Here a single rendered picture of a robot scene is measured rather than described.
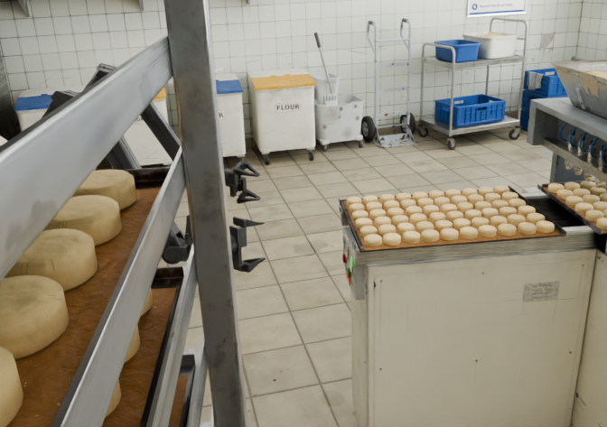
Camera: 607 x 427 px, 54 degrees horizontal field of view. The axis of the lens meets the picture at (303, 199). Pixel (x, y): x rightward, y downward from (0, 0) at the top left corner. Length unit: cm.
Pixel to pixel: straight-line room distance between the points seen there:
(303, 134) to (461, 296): 371
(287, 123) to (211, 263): 482
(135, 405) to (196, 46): 26
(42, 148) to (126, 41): 555
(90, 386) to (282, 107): 507
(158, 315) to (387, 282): 134
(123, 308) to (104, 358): 4
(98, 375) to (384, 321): 162
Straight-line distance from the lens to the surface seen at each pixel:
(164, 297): 51
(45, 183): 21
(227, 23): 577
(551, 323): 204
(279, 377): 270
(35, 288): 32
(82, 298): 34
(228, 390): 60
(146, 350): 45
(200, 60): 47
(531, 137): 231
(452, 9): 643
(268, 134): 533
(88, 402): 24
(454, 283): 184
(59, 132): 22
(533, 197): 216
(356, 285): 182
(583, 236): 194
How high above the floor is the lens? 165
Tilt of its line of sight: 21 degrees down
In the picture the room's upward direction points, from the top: 3 degrees counter-clockwise
